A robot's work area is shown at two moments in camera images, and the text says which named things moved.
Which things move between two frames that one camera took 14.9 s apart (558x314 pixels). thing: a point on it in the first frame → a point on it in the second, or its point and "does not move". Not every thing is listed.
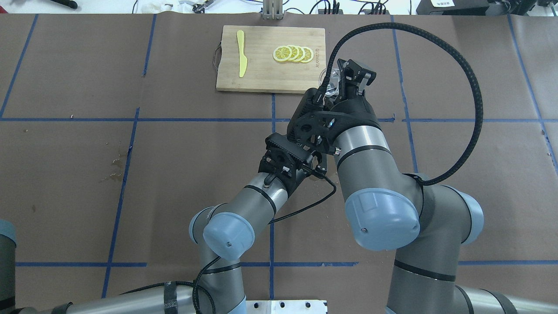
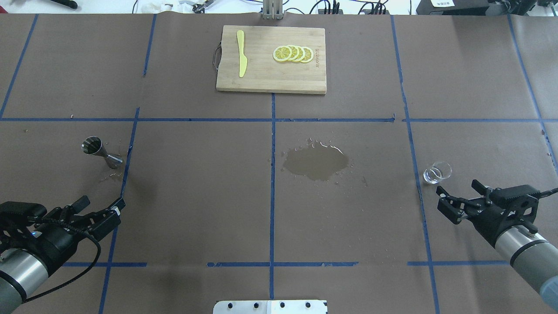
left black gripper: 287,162 → 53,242
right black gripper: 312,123 → 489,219
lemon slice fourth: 308,54 does not move
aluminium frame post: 273,9 does not move
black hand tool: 69,3 does not move
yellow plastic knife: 243,59 does not move
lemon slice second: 295,52 does not move
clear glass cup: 332,88 → 439,171
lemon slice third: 301,54 does not move
